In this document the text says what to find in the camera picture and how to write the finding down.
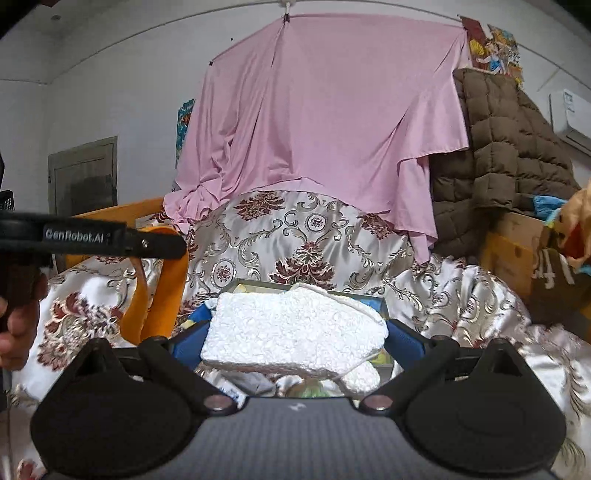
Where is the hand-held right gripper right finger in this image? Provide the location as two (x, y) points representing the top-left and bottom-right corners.
(358, 319), (542, 415)

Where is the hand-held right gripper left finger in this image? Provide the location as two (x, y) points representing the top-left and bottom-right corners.
(61, 322), (237, 415)

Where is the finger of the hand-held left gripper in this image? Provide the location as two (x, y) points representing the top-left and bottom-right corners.
(124, 224), (187, 260)

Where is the white whale print muslin towel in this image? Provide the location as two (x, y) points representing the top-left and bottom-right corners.
(217, 367), (283, 400)

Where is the white foam piece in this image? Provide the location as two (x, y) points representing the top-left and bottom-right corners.
(200, 283), (389, 396)

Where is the person's left hand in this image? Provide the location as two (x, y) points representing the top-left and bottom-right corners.
(0, 272), (50, 371)

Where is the grey cabinet door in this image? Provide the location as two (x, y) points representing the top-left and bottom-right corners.
(48, 136), (119, 219)

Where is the tan cardboard box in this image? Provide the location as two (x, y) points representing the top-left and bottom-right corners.
(478, 210), (549, 302)

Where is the floral satin blanket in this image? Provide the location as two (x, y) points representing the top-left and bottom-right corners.
(0, 189), (591, 480)

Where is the brown printed cardboard box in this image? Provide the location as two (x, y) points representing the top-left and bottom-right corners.
(529, 244), (591, 326)

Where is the light blue cloth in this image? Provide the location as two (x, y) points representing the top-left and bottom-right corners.
(531, 194), (565, 221)

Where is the brown plush toy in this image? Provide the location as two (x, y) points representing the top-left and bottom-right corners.
(539, 178), (591, 278)

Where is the pink cloth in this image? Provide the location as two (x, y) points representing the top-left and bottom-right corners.
(164, 11), (472, 265)

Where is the brown quilted blanket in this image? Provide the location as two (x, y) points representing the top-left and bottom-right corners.
(431, 67), (583, 269)

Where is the white air conditioner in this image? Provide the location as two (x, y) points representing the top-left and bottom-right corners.
(549, 89), (591, 156)

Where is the wooden chair frame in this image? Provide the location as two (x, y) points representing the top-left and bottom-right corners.
(65, 198), (185, 269)

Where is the blue wall poster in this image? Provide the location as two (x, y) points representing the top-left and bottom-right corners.
(174, 98), (197, 163)

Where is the colourful figure wall poster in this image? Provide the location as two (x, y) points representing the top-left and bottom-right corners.
(459, 16), (528, 91)

